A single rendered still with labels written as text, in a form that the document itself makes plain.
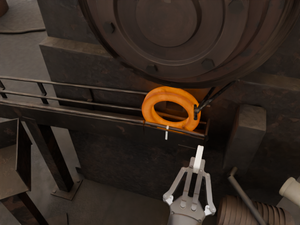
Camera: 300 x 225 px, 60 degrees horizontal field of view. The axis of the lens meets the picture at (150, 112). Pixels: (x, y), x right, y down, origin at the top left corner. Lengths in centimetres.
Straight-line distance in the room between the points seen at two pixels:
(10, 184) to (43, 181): 72
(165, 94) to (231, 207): 42
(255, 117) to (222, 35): 35
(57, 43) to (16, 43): 197
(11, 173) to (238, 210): 73
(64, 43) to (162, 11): 51
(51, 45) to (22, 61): 167
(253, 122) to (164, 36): 38
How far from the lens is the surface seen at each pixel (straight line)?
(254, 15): 54
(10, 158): 100
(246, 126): 76
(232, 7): 47
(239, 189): 88
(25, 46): 283
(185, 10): 49
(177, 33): 51
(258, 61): 63
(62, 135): 182
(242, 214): 92
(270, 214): 94
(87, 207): 150
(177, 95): 75
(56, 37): 99
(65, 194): 155
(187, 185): 67
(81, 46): 92
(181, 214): 62
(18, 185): 92
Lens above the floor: 133
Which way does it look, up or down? 46 degrees down
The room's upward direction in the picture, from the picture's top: straight up
